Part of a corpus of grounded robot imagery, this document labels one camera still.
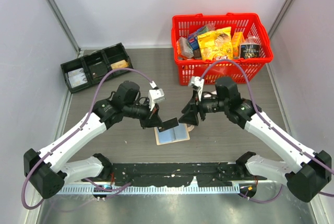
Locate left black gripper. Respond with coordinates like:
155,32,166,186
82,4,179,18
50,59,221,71
124,98,163,129

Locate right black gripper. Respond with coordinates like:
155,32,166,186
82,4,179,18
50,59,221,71
178,89,228,126

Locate beige card holder wallet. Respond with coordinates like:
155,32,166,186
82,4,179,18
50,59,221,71
154,124,194,146

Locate dark card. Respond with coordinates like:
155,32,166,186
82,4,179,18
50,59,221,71
89,62,108,82

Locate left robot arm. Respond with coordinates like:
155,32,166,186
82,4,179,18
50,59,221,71
23,81,164,199

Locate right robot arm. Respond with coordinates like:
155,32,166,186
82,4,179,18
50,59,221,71
179,76,332,203

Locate gold card in tray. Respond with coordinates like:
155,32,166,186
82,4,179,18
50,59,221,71
110,60,129,70

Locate white cards in tray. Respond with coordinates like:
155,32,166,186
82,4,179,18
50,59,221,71
67,68,88,88

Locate white bottle grey cap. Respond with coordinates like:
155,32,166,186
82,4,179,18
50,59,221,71
202,91,217,99

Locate grey wrapped snack pack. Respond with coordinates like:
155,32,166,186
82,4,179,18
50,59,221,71
176,37,194,59

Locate red shopping basket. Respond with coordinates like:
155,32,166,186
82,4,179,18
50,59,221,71
171,13,273,86

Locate yellow chips bag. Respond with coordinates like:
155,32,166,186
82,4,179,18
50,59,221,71
198,27,233,61

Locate blue snack packet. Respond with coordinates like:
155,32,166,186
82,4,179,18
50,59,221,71
187,25,212,50

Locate black round can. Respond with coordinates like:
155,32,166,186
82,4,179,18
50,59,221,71
240,43,260,59

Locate orange snack box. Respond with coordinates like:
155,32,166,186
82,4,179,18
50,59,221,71
231,31,245,59

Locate black three-compartment tray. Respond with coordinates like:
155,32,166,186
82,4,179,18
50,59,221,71
61,43,133,93

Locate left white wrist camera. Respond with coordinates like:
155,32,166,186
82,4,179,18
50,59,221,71
148,81,165,111

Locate black mounting base plate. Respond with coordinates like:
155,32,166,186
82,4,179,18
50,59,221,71
81,162,267,187

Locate white cable duct strip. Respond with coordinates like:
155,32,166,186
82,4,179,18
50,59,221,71
57,184,240,195

